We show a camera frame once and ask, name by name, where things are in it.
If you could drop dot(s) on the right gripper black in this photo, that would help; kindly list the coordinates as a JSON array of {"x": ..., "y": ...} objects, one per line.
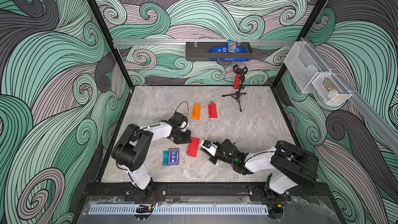
[{"x": 221, "y": 144}]

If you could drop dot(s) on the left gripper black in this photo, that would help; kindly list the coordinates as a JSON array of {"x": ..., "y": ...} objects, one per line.
[{"x": 186, "y": 139}]

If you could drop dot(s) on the red square paper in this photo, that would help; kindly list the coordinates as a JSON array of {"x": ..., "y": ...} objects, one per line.
[
  {"x": 212, "y": 110},
  {"x": 193, "y": 147}
]

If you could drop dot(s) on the orange square paper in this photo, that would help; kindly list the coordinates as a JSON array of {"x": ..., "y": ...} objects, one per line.
[{"x": 196, "y": 112}]

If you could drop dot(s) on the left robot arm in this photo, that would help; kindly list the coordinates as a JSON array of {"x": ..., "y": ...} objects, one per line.
[{"x": 132, "y": 148}]

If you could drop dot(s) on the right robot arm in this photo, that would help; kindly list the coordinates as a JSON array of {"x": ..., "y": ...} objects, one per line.
[{"x": 296, "y": 166}]

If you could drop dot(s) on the blue card box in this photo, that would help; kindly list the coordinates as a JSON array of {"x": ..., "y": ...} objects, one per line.
[{"x": 173, "y": 157}]

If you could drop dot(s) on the teal small block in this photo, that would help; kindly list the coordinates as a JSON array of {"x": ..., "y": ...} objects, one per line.
[{"x": 165, "y": 158}]

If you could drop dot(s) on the black mini tripod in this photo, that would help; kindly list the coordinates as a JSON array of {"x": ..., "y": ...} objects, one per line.
[{"x": 237, "y": 95}]

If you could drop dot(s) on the blue snack package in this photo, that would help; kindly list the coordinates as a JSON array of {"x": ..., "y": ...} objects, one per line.
[{"x": 231, "y": 47}]

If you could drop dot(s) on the clear plastic bin large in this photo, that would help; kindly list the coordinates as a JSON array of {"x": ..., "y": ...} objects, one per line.
[{"x": 302, "y": 67}]

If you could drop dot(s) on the clear plastic bin small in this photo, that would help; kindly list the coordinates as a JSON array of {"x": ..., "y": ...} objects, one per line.
[{"x": 330, "y": 89}]

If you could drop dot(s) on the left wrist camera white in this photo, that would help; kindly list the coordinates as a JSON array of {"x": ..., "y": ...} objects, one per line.
[{"x": 184, "y": 125}]

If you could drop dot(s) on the black wall shelf basket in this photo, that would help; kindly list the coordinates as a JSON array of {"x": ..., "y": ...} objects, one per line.
[{"x": 200, "y": 52}]

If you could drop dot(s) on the black front base frame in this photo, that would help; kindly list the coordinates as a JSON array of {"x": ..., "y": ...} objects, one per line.
[{"x": 168, "y": 191}]

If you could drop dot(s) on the white slotted cable duct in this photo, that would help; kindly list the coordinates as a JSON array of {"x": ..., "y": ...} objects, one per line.
[{"x": 182, "y": 209}]

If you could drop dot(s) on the aluminium rail back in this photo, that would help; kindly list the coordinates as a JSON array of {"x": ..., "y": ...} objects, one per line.
[{"x": 180, "y": 42}]

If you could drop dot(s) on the aluminium rail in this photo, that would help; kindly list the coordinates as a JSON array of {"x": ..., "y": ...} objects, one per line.
[
  {"x": 180, "y": 42},
  {"x": 385, "y": 131}
]

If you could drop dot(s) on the aluminium rail right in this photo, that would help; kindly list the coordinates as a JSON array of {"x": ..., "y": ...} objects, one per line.
[{"x": 385, "y": 131}]

